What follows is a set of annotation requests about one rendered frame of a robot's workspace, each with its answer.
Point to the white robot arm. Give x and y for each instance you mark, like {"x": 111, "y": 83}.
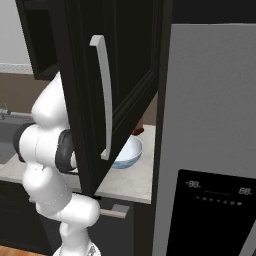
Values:
{"x": 50, "y": 156}

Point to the white and blue bowl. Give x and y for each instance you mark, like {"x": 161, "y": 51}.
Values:
{"x": 131, "y": 153}

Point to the black cabinet door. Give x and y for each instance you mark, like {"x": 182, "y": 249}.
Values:
{"x": 126, "y": 66}

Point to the grey sink basin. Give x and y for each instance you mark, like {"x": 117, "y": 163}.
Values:
{"x": 8, "y": 136}

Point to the silver sink faucet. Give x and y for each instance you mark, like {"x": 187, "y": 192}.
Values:
{"x": 4, "y": 111}

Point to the black upper cabinet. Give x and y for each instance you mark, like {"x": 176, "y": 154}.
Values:
{"x": 38, "y": 36}

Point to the black cabinet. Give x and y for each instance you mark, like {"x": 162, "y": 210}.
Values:
{"x": 38, "y": 36}
{"x": 21, "y": 216}

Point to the black lower cabinet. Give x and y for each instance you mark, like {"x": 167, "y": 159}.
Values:
{"x": 21, "y": 216}

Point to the red brown object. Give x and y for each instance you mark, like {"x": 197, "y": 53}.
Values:
{"x": 138, "y": 129}

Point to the grey fridge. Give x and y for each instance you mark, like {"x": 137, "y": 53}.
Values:
{"x": 206, "y": 133}

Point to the black drawer front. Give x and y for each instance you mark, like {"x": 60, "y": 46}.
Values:
{"x": 115, "y": 230}

